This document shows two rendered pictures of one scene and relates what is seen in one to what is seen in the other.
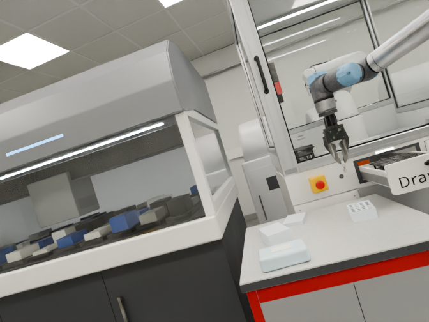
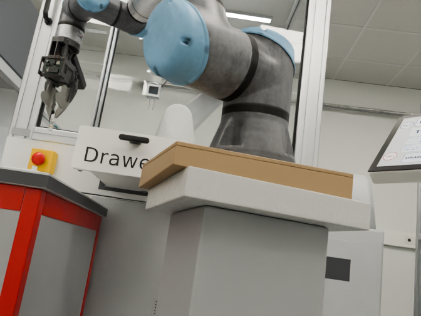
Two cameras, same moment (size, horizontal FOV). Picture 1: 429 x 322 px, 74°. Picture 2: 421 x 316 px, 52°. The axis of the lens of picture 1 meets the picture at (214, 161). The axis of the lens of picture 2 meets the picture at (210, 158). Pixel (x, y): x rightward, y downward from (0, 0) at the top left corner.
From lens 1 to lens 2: 0.88 m
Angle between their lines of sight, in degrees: 16
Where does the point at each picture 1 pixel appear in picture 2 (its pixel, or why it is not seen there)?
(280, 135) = (34, 81)
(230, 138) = not seen: hidden behind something
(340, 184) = (73, 178)
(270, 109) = (40, 44)
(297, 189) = (14, 159)
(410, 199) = (150, 237)
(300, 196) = not seen: hidden behind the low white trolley
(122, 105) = not seen: outside the picture
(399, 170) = (93, 138)
